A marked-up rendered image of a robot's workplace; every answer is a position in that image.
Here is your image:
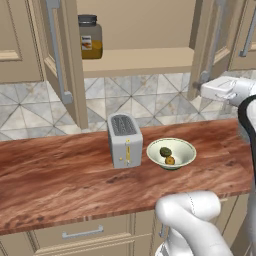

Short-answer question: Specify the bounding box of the beige base cabinet door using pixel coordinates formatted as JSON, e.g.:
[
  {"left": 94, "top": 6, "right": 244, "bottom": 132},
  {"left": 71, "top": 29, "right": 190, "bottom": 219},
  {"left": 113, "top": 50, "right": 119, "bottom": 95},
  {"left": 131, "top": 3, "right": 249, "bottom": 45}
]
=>
[
  {"left": 214, "top": 194, "right": 250, "bottom": 249},
  {"left": 132, "top": 209, "right": 168, "bottom": 256}
]

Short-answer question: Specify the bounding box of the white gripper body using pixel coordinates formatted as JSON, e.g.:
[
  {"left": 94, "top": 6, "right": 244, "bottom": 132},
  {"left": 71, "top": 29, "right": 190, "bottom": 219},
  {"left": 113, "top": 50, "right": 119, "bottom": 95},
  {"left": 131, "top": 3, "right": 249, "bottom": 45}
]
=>
[{"left": 200, "top": 76, "right": 240, "bottom": 102}]

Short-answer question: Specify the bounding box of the yellow-brown apple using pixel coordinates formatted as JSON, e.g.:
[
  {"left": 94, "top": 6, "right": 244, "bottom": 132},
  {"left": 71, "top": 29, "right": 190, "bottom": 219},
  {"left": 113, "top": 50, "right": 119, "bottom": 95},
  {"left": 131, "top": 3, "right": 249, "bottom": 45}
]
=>
[{"left": 164, "top": 155, "right": 177, "bottom": 166}]

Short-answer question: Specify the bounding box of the beige drawer front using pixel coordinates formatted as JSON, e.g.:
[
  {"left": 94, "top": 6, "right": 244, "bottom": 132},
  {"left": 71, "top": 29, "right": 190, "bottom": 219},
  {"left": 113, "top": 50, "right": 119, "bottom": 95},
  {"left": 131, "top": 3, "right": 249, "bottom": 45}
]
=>
[{"left": 32, "top": 213, "right": 133, "bottom": 250}]

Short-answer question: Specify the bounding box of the grey drawer handle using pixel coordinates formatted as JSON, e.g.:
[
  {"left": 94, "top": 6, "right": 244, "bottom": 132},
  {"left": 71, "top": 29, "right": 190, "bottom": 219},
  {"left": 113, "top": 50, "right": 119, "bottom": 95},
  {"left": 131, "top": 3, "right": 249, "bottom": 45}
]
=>
[{"left": 61, "top": 224, "right": 105, "bottom": 240}]

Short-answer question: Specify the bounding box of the grey base cabinet handle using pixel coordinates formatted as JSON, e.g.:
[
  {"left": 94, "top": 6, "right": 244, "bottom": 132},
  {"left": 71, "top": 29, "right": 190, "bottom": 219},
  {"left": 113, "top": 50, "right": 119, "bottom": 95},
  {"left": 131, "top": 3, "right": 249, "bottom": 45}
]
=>
[{"left": 158, "top": 222, "right": 168, "bottom": 239}]

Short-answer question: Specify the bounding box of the brown-green kiwi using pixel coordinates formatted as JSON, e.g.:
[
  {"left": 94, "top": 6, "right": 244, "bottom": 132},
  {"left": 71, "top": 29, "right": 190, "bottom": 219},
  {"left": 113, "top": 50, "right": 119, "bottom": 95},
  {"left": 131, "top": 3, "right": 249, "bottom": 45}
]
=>
[{"left": 159, "top": 146, "right": 173, "bottom": 158}]

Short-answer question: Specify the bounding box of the white bowl with green rim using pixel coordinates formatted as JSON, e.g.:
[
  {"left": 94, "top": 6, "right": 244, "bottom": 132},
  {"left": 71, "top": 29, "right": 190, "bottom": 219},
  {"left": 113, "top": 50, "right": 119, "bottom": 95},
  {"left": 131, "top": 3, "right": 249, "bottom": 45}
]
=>
[{"left": 146, "top": 137, "right": 198, "bottom": 171}]

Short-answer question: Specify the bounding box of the glass jar with yellow contents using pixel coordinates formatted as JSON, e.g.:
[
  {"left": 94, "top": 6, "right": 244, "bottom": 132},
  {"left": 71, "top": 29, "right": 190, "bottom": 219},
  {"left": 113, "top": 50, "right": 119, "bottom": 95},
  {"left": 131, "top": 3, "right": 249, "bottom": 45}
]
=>
[{"left": 77, "top": 14, "right": 104, "bottom": 61}]

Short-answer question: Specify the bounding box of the grey toaster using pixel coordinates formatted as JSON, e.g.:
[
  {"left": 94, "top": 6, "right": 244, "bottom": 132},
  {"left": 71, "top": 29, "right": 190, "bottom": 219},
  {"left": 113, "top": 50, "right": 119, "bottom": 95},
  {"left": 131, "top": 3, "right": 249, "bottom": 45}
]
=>
[{"left": 106, "top": 112, "right": 144, "bottom": 170}]

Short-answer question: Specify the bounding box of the beige open cabinet shelf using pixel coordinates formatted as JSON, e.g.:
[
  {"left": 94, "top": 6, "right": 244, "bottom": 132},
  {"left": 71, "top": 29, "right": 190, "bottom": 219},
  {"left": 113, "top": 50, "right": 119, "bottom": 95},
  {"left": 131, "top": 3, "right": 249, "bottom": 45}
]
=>
[{"left": 76, "top": 0, "right": 204, "bottom": 80}]

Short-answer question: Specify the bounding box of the grey bar door handle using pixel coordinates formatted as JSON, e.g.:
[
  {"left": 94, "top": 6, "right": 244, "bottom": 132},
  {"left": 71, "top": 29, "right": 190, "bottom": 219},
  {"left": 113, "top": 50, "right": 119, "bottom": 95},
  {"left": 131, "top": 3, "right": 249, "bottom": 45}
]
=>
[
  {"left": 45, "top": 0, "right": 74, "bottom": 105},
  {"left": 238, "top": 5, "right": 256, "bottom": 58},
  {"left": 199, "top": 0, "right": 228, "bottom": 90}
]

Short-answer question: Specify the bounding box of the beige base cabinet front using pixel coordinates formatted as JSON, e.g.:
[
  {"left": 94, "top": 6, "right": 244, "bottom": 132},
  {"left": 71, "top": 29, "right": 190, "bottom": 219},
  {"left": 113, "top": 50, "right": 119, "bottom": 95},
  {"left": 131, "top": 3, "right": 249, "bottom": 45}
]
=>
[{"left": 0, "top": 231, "right": 36, "bottom": 256}]

